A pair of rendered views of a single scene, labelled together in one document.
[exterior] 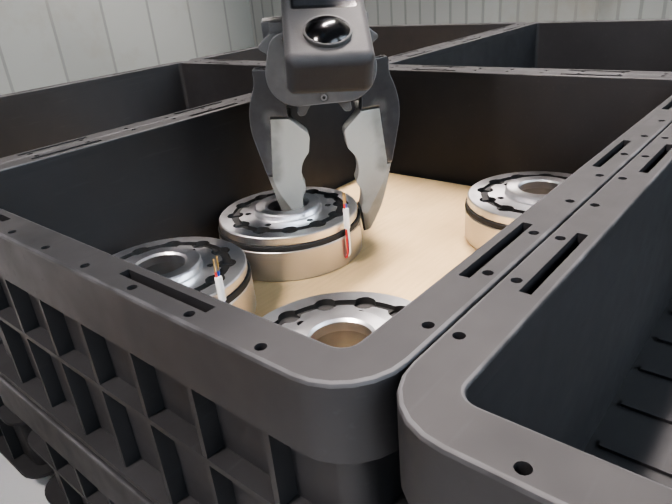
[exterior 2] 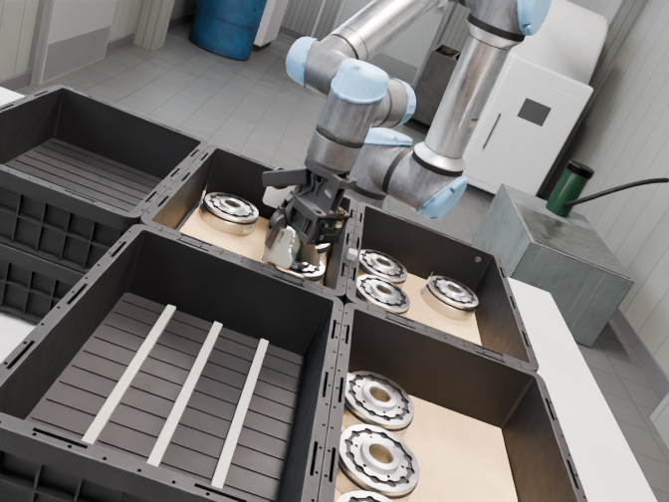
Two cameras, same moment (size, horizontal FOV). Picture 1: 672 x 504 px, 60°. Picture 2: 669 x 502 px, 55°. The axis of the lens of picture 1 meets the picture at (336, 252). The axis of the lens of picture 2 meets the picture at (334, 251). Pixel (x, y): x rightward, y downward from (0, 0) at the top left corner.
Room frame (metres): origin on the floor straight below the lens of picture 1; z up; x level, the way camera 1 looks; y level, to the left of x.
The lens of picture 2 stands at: (1.10, -0.65, 1.35)
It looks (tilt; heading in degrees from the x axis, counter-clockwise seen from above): 24 degrees down; 133
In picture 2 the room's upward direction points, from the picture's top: 23 degrees clockwise
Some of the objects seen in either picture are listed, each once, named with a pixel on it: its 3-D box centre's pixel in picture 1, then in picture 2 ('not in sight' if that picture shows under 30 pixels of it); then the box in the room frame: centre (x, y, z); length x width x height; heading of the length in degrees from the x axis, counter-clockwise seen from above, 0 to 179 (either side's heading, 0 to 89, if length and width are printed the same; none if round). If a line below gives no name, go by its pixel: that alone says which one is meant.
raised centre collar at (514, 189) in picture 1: (540, 190); not in sight; (0.38, -0.15, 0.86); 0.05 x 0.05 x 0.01
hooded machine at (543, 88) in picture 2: not in sight; (526, 101); (-1.86, 3.90, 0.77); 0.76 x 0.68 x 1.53; 140
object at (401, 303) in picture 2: not in sight; (382, 293); (0.50, 0.15, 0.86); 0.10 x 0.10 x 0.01
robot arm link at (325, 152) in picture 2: not in sight; (334, 150); (0.41, 0.00, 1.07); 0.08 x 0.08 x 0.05
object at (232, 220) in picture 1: (288, 213); (296, 260); (0.39, 0.03, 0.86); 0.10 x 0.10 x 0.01
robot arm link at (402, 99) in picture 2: not in sight; (374, 99); (0.36, 0.09, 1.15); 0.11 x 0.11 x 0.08; 19
